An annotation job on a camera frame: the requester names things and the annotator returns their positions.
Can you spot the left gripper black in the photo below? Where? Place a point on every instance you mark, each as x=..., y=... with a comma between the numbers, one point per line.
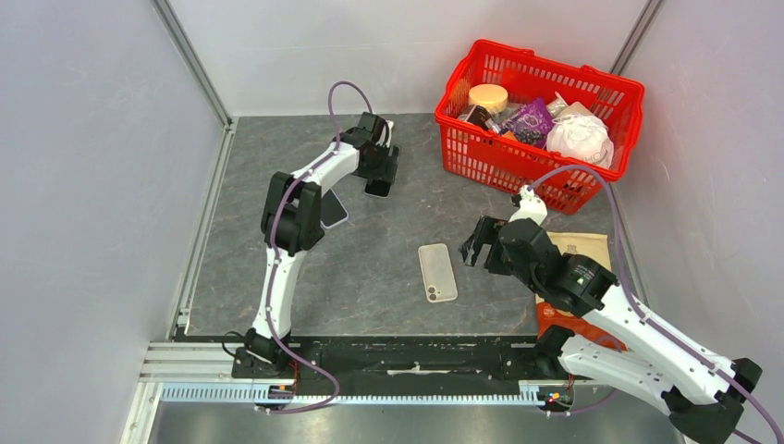
x=387, y=170

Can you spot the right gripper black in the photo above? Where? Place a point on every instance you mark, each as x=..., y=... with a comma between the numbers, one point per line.
x=484, y=232

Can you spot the black smartphone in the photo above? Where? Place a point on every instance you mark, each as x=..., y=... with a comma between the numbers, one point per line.
x=378, y=187

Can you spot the dark blue smartphone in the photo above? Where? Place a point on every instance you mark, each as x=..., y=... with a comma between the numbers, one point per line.
x=332, y=210

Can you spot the beige phone case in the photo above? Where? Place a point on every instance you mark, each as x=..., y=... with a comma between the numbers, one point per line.
x=438, y=275

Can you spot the lavender phone case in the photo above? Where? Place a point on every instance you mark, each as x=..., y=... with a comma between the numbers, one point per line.
x=334, y=211

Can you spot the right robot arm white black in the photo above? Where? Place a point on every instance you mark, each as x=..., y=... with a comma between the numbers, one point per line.
x=700, y=392

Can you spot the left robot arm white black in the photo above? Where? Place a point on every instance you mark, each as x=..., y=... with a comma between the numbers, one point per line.
x=292, y=222

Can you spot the red plastic shopping basket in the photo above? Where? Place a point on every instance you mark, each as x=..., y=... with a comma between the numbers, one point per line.
x=472, y=144

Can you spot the cassava chips bag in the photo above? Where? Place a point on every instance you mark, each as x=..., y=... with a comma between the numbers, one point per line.
x=594, y=246

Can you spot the purple snack packet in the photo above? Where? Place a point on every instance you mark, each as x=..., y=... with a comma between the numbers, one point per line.
x=530, y=124

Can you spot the white plastic bag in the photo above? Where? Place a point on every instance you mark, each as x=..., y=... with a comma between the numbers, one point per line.
x=582, y=137

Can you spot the yellow lid jar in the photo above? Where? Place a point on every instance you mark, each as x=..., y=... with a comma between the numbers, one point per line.
x=492, y=97

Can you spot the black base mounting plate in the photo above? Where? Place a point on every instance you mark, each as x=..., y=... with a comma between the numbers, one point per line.
x=368, y=366

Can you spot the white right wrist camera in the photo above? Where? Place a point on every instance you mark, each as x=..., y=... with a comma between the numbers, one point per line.
x=528, y=206

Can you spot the aluminium frame rail front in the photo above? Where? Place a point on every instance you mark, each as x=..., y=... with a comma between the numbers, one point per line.
x=201, y=371

